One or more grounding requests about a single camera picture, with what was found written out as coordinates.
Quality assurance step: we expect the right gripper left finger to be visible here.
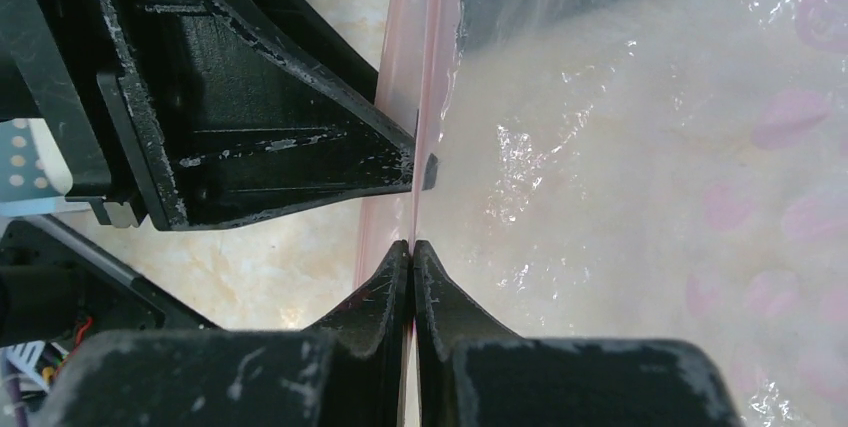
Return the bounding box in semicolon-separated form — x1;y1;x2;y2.
305;240;410;426

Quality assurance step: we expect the clear zip top bag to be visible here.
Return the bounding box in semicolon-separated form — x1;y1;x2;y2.
356;0;847;426

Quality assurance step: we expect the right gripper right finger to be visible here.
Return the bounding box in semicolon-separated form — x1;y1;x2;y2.
411;240;519;426

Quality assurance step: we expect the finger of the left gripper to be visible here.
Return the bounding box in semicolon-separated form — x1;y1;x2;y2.
422;154;439;190
97;0;414;231

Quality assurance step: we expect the light blue plastic basket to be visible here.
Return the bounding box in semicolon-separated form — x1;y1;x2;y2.
1;118;75;218

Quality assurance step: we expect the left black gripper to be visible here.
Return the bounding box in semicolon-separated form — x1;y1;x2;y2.
1;0;143;228

